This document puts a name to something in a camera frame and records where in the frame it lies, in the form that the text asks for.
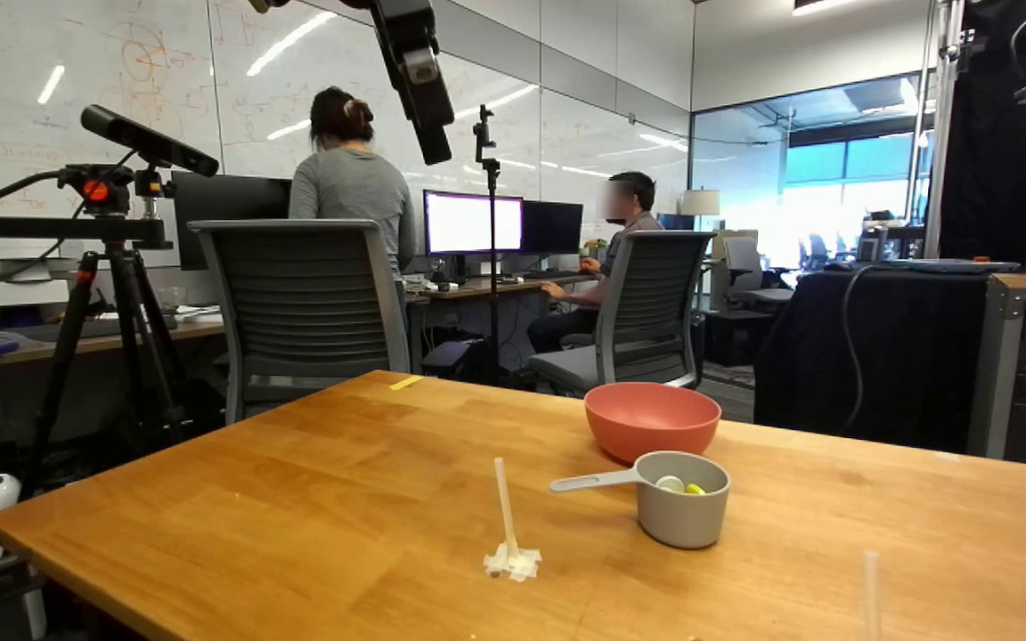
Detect pink bowl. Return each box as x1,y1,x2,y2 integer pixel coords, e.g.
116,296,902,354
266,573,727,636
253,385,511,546
581,378,727,472

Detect dark computer monitor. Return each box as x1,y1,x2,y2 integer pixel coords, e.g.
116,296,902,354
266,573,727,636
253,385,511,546
520,195,588,260

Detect black cloth covered table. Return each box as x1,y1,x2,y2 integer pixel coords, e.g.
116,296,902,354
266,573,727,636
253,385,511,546
753,260,1022,456

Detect black backdrop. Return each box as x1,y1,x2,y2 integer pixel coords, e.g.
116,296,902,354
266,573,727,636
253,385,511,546
936,0,1026,269

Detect tripod with black camera bar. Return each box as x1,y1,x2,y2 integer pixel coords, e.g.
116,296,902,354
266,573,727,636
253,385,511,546
0,99,221,485

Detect black monitor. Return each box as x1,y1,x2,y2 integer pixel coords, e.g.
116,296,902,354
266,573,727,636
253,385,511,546
166,170,297,273

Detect grey measuring cup with handle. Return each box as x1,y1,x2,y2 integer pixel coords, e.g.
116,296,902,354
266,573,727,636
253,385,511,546
544,449,733,552

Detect lit computer monitor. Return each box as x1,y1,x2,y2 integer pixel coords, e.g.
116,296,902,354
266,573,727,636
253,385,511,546
422,187,526,260

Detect long wooden desk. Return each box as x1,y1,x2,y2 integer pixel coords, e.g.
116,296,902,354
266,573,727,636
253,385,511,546
0,311,233,380

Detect grey office chair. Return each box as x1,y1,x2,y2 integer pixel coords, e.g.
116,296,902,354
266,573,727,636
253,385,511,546
188,213,416,429
520,227,717,400

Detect bearded man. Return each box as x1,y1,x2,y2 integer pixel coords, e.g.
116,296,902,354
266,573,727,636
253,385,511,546
530,169,663,354

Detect white tape strip crumpled end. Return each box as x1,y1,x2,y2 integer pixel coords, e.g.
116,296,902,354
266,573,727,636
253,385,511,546
481,456,544,589

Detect thin black stand pole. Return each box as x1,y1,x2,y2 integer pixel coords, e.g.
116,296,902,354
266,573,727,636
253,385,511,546
469,105,506,385

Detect woman in grey shirt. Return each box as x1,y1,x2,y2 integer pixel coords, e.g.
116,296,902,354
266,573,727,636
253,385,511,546
286,82,422,273

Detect small yellow white food pieces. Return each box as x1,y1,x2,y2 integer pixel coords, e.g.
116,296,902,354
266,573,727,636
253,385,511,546
651,474,714,498

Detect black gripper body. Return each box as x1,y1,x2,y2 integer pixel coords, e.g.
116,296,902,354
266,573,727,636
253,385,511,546
340,0,443,98

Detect white table lamp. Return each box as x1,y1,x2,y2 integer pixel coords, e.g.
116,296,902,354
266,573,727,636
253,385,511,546
677,187,724,225

